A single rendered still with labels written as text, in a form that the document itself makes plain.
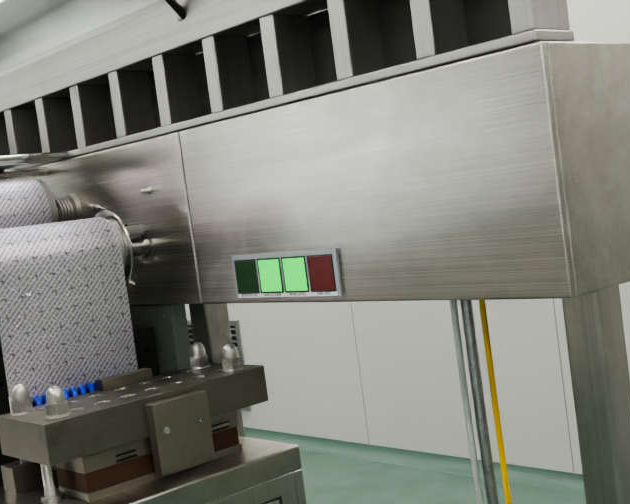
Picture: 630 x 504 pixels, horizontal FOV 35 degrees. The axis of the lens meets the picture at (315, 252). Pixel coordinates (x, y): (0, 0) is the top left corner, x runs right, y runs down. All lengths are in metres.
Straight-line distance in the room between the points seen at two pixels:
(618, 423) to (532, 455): 2.93
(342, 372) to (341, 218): 3.60
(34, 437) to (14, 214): 0.56
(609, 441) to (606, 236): 0.30
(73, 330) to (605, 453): 0.86
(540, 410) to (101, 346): 2.78
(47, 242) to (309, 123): 0.50
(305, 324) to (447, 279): 3.86
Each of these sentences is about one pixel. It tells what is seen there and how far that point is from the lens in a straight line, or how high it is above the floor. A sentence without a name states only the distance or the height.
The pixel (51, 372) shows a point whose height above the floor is 1.07.
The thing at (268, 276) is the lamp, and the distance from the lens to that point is 1.54.
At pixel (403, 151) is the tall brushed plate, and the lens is 1.32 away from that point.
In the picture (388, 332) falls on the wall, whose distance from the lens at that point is 4.70.
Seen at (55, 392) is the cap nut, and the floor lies 1.07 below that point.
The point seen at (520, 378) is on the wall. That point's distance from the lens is 4.25.
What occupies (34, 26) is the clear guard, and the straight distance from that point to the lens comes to 2.09.
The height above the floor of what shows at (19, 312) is 1.18.
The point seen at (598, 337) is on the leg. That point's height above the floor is 1.06.
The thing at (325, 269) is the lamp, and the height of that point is 1.19.
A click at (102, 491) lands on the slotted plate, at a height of 0.91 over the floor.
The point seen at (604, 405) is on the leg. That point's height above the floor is 0.97.
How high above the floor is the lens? 1.29
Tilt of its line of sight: 3 degrees down
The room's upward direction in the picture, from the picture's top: 8 degrees counter-clockwise
